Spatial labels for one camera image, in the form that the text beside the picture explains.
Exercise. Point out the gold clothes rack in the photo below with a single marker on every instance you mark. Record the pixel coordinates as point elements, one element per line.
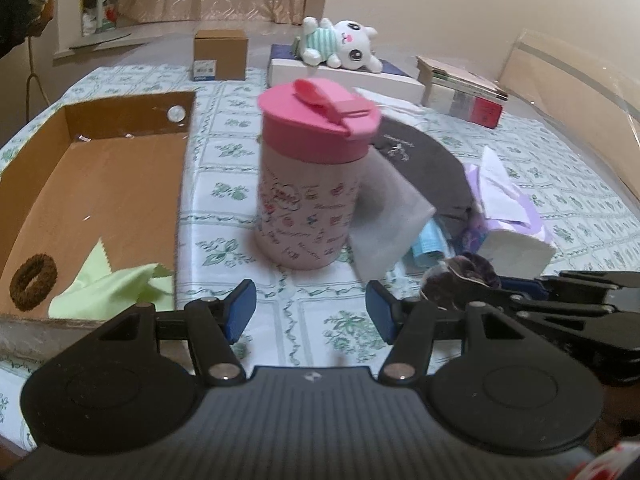
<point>34,80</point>

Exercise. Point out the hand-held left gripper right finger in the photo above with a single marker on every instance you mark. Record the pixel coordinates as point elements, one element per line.
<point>381,312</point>

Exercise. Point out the dark velvet scrunchie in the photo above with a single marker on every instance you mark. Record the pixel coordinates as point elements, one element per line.
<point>470,267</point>

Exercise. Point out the white cloth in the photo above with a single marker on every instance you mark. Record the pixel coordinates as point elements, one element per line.
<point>390,230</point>

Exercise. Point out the purple tissue pack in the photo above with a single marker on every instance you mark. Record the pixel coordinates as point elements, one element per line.
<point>510,250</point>

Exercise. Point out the blue face mask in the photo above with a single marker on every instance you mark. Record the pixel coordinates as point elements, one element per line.
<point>425,245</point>

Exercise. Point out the pink lidded cup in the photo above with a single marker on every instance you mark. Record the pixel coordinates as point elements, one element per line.
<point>305,200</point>

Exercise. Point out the small closed cardboard box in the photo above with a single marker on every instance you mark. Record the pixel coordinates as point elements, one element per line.
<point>225,50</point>

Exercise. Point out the light green cloth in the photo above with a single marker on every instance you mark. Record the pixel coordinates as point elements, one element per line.
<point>100,295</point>

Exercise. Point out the white bunny plush toy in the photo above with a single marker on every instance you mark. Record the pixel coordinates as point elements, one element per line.
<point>350,42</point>

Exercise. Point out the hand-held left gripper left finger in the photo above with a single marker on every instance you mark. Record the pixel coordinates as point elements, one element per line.
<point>239,312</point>

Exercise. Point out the stack of books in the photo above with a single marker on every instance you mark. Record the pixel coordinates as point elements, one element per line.
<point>470,102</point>

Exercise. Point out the white and blue box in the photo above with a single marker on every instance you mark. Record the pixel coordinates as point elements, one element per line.
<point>300,72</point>

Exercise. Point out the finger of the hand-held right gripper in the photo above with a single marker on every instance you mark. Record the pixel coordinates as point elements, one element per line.
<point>525,287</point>
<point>575,322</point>

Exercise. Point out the dark grey cap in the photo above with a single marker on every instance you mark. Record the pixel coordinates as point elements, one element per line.
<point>425,165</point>

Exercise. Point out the black jacket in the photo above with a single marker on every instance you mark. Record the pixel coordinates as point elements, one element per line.
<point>12,0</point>

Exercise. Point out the plastic-covered beige board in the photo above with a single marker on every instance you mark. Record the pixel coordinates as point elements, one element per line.
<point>575,95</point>

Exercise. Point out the brown hair scrunchie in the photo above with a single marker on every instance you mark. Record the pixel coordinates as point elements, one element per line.
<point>16,287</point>

